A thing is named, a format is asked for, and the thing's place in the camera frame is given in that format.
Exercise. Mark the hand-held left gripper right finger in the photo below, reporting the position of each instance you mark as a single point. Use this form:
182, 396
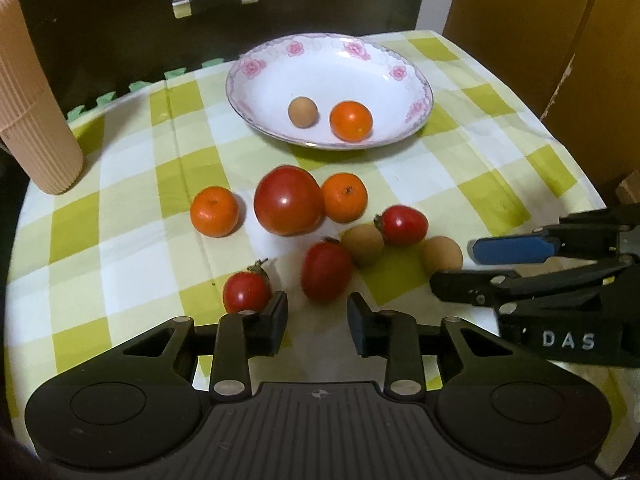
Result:
356, 327

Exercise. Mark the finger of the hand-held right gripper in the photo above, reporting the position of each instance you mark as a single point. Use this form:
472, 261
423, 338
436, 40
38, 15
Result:
515, 249
470, 286

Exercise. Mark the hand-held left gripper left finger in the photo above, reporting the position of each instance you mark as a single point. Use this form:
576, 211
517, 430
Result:
276, 321

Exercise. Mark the brown egg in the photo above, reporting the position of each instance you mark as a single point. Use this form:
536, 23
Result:
442, 254

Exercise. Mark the small red tomato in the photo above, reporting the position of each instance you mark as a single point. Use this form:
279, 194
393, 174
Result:
326, 271
245, 291
405, 225

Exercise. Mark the orange mandarin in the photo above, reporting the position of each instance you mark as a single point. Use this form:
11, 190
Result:
351, 121
215, 211
345, 198

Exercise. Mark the white floral plate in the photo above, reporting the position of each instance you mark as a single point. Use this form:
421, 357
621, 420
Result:
350, 75

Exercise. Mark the large red tomato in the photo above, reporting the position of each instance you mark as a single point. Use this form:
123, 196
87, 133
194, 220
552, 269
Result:
289, 201

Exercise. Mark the small wooden block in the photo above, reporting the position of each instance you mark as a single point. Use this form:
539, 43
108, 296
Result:
629, 189

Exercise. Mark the green checkered tablecloth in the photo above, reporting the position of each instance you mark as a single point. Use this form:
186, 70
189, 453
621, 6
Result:
150, 260

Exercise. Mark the brown wooden cabinet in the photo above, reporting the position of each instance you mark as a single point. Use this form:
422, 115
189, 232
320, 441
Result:
510, 20

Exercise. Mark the green foam mat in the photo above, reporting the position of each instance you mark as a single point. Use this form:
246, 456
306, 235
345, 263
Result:
75, 112

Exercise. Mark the pink ribbed cup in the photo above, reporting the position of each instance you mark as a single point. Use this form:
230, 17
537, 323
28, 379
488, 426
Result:
35, 110

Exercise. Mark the dark drawer cabinet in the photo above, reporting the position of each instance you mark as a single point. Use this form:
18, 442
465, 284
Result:
125, 35

